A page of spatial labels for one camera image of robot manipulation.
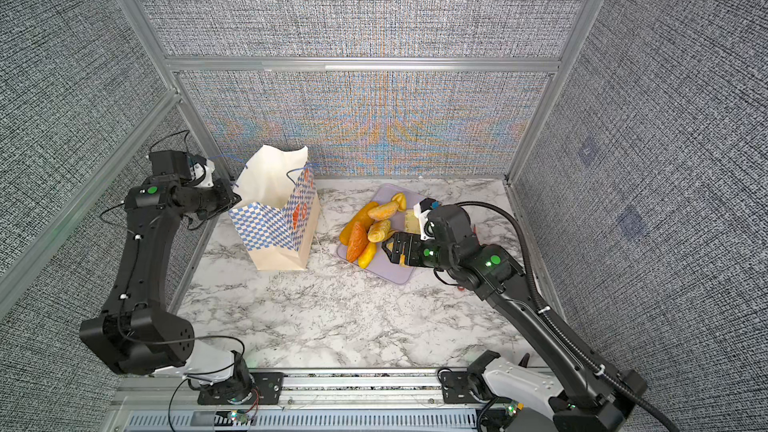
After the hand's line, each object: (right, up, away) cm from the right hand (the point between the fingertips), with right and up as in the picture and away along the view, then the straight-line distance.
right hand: (398, 243), depth 70 cm
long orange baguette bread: (-11, +5, +31) cm, 34 cm away
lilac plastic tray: (-4, -9, +25) cm, 27 cm away
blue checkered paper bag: (-30, +8, +3) cm, 31 cm away
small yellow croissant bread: (+3, +11, +35) cm, 37 cm away
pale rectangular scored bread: (+6, +3, +33) cm, 33 cm away
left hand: (-41, +12, +8) cm, 43 cm away
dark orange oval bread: (-11, -2, +20) cm, 23 cm away
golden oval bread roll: (-3, +7, +29) cm, 30 cm away
